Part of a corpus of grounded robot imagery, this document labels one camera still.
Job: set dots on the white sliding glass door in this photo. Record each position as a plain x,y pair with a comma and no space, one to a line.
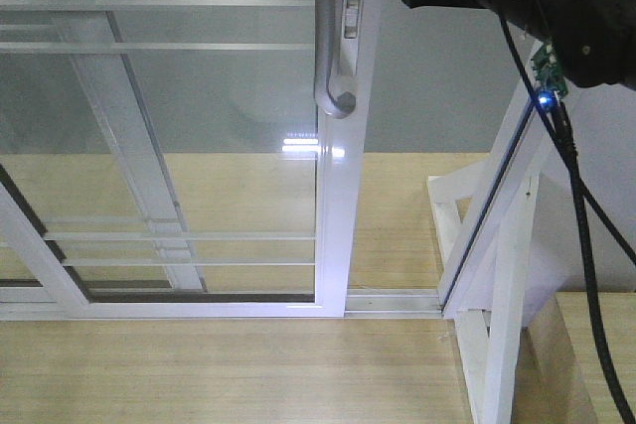
175,154

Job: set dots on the silver door handle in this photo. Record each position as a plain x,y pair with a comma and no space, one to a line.
343,105

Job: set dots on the aluminium door track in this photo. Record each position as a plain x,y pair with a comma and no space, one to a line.
392,304

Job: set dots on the white wooden support brace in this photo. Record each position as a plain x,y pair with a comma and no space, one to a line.
488,334

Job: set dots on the green circuit board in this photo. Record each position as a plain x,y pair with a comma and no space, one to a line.
552,87

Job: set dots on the white door frame post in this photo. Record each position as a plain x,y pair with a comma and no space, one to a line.
469,203

